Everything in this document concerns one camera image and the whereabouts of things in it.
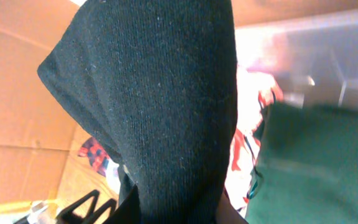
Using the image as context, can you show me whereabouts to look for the coral pink garment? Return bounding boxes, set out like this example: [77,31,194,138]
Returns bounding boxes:
[225,66,283,217]

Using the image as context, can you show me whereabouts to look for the red plaid flannel shirt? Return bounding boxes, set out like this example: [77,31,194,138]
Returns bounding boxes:
[78,137,110,177]

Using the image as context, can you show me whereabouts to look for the dark green garment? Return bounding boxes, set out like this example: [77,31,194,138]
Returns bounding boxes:
[246,103,358,224]

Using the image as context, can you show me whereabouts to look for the clear plastic storage bin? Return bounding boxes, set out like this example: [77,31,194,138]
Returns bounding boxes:
[236,9,358,111]

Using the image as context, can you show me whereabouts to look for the black garment with tape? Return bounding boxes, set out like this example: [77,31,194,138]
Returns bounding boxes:
[37,0,237,223]

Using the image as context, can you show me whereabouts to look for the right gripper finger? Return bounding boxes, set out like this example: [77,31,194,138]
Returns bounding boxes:
[56,190,117,224]

